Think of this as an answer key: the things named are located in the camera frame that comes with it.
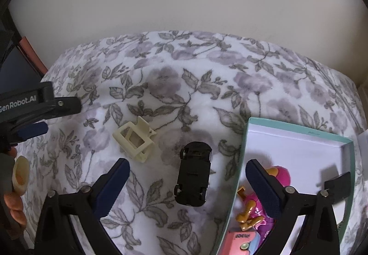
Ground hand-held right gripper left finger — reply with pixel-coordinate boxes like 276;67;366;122
34;158;130;255

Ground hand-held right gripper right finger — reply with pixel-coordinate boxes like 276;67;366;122
246;159;341;255

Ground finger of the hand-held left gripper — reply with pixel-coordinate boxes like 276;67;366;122
11;121;49;144
53;96;82;118

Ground pink dog figurine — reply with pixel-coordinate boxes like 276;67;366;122
236;166;291;247

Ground teal cardboard tray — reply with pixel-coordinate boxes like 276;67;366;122
221;117;355;255

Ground salmon pink blue toy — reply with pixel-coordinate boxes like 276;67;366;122
226;230;261;255

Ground black toy car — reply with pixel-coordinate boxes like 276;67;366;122
173;141;213;207

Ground black cube charger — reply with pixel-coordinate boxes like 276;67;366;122
324;171;352;204

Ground person's left hand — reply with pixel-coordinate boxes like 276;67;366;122
3;193;28;229

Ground dark cabinet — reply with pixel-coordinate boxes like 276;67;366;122
0;10;48;94

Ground cream tape roll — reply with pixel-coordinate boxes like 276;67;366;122
12;156;30;196

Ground cream hair clip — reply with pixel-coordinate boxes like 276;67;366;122
113;116;157;163

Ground floral blanket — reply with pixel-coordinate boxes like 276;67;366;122
21;30;368;255

